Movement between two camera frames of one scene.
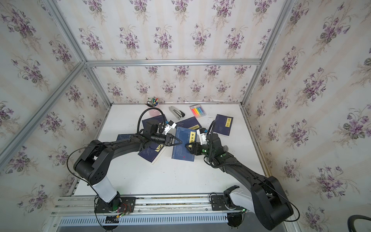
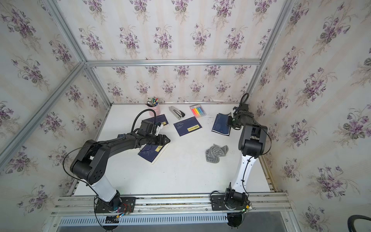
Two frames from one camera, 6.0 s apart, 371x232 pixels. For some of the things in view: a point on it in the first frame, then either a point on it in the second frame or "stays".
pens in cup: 152,102 stays
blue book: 191,123 stays
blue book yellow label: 222,124 stays
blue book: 187,136 → 220,124
